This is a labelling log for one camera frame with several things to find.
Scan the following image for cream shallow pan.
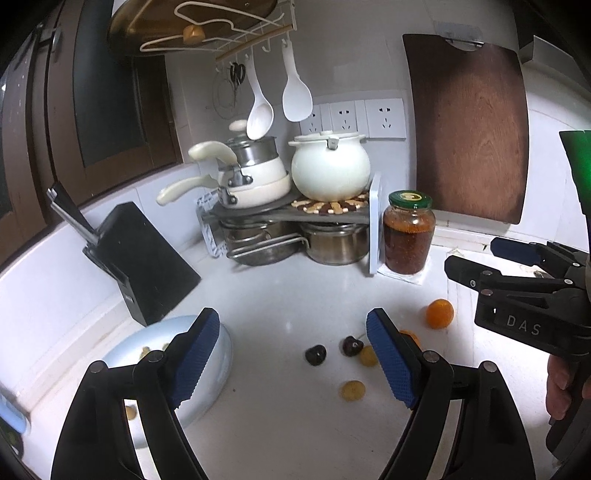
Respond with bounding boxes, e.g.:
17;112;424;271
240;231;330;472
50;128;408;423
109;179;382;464
157;172;293;210

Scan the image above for steel steamer pot with lid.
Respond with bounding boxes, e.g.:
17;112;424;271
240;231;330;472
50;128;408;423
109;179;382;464
228;119;278;168

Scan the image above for clear wall hook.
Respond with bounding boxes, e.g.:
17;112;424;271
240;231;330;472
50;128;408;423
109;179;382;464
436;27;485;49

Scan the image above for white wall outlet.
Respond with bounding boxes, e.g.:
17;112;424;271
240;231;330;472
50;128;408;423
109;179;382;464
329;102;366;137
299;104;331;136
365;98;406;140

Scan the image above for light blue oval plate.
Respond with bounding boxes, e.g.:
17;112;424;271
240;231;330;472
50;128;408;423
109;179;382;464
99;315;234;450

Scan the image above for person's right hand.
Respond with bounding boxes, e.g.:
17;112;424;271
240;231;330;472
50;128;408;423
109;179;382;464
545;353;579;422

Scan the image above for brown framed window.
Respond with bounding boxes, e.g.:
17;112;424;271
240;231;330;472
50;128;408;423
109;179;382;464
0;0;182;229

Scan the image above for white serving spoon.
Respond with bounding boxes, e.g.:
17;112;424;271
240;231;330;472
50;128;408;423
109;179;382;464
246;54;274;139

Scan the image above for white ceramic pot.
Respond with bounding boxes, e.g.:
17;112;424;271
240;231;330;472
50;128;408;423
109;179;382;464
290;131;371;202

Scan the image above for woven beaded trivet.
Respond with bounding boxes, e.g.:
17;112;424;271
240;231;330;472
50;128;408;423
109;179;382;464
291;194;369;217

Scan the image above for white square coaster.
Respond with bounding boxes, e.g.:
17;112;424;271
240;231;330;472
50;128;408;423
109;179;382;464
378;265;428;286

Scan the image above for white wall rack with lid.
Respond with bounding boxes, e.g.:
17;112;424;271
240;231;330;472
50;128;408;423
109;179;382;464
108;0;296;63

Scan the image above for dark wooden cutting board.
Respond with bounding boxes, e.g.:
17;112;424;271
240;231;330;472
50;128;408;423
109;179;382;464
403;33;530;225

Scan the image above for grey and white pot rack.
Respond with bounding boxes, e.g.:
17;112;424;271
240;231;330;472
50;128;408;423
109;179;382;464
199;173;384;278

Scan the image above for glass jar with green lid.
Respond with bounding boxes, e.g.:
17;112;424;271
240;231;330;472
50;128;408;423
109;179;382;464
382;189;437;276

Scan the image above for pot lid with wooden knob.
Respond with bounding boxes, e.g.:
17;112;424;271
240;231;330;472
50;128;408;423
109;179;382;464
108;0;279;57

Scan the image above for steel stock pot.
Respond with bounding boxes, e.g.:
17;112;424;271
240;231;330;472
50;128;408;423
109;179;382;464
302;222;370;266

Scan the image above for small hanging scissors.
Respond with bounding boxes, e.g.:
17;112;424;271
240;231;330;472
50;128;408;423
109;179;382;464
230;62;246;106

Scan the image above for white rice paddle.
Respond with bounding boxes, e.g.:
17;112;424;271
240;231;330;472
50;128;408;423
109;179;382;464
281;39;313;123

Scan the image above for steel pot with long handle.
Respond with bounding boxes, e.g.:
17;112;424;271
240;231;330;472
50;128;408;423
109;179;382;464
219;220;309;267

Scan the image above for white wire holder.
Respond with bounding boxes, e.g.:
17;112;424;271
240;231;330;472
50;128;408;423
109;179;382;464
140;1;283;54

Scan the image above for black knife handles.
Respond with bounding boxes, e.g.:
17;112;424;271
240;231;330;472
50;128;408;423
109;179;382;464
47;181;100;245

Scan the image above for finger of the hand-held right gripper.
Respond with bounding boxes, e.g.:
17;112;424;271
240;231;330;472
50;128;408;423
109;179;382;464
490;237;587;269
444;255;585;297

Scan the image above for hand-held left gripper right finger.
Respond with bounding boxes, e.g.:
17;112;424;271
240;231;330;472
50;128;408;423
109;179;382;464
366;308;539;480

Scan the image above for black knife block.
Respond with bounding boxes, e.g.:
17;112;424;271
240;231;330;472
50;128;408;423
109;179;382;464
83;202;201;326

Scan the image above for cream milk pot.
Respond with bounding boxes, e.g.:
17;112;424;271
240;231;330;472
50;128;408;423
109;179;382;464
188;141;284;185

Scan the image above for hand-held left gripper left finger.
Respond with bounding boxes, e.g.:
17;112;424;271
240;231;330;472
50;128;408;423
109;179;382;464
50;308;221;480

